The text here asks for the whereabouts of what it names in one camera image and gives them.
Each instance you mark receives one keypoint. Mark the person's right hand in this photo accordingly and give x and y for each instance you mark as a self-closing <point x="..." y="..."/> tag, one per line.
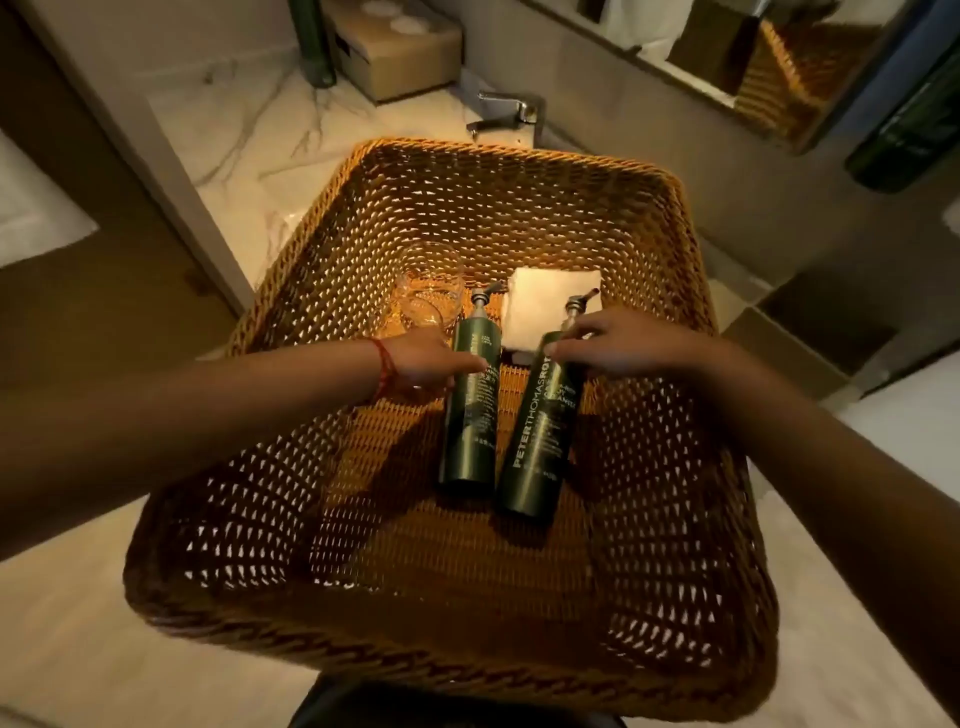
<point x="645" y="345"/>

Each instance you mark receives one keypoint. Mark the person's left hand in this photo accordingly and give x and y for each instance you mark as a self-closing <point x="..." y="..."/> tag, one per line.
<point x="424" y="364"/>

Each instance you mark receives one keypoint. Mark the person's left fingers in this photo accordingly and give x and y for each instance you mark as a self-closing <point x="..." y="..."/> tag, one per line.
<point x="463" y="364"/>

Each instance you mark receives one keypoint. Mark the person's right fingers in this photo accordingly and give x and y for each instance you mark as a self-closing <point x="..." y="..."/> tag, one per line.
<point x="581" y="346"/>

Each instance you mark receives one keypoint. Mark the dark green pump bottle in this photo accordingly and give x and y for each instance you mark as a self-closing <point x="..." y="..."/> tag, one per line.
<point x="471" y="435"/>
<point x="536" y="457"/>

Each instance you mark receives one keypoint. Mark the person's left forearm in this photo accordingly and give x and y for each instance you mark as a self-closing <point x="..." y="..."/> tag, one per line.
<point x="187" y="427"/>

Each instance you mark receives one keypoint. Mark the person's right forearm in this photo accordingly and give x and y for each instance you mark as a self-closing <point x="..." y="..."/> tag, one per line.
<point x="847" y="495"/>

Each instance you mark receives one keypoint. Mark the white folded napkin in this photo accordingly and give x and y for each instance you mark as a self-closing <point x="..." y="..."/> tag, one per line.
<point x="544" y="300"/>

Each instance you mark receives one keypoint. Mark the red thread wristband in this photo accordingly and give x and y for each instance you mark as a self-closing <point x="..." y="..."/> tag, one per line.
<point x="385" y="367"/>

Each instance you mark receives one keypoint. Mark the clear drinking glass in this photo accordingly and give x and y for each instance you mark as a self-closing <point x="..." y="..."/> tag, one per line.
<point x="431" y="289"/>

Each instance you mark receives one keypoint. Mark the chrome sink faucet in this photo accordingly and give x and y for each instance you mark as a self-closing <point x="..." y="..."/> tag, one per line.
<point x="510" y="112"/>

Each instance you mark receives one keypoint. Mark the brown woven wicker basket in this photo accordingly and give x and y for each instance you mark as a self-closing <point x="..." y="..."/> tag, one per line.
<point x="390" y="600"/>

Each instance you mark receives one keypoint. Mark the beige tissue box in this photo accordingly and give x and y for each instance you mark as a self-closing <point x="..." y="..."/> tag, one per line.
<point x="397" y="52"/>

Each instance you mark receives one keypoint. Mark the tall dark green bottle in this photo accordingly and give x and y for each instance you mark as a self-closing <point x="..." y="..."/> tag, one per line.
<point x="313" y="41"/>

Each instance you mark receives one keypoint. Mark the white floor mat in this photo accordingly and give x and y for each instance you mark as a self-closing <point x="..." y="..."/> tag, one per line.
<point x="34" y="210"/>

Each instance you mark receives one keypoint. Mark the wall mirror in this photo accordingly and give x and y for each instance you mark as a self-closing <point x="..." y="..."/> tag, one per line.
<point x="787" y="60"/>

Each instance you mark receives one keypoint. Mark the black wall dispenser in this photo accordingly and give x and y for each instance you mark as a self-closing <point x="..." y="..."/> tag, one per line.
<point x="911" y="135"/>

